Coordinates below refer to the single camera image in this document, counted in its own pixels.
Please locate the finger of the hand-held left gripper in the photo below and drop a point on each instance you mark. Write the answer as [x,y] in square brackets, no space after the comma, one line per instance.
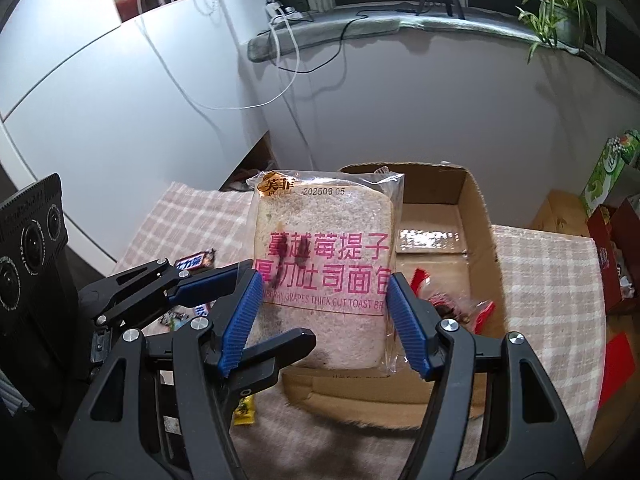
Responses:
[280,355]
[205,285]

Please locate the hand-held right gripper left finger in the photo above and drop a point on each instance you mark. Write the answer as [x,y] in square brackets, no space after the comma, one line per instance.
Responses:
[240,320]

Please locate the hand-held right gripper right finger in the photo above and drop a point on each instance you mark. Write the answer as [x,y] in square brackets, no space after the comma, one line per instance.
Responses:
[407,325]

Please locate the yellow snack packet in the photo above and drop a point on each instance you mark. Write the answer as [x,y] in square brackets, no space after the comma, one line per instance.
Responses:
[244,410]

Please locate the packaged toast bread slice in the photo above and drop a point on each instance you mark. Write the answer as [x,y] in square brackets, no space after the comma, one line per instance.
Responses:
[320,240]

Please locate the cardboard box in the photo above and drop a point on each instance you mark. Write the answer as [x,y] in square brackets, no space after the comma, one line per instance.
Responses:
[435,195]

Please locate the small wrapped candy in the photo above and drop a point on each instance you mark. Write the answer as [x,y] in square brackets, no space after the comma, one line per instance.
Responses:
[172,320]

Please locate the clear red-trimmed cake packet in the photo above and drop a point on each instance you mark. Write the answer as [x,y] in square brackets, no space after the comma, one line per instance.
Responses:
[457,305]

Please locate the pink checked blanket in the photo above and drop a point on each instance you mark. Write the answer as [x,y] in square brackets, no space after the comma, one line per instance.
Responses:
[540,285]

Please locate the white cabinet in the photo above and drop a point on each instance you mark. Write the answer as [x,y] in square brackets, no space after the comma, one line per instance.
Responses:
[125,135]

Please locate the red envelope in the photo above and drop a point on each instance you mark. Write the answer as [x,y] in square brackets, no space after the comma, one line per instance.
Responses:
[617,365]

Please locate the green printed box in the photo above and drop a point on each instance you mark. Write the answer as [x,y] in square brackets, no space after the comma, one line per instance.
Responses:
[607,170]

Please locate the white power strip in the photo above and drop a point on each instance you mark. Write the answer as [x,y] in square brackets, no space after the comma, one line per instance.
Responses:
[280,10]

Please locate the spider plant in pot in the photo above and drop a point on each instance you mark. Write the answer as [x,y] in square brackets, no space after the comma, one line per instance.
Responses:
[560,10]

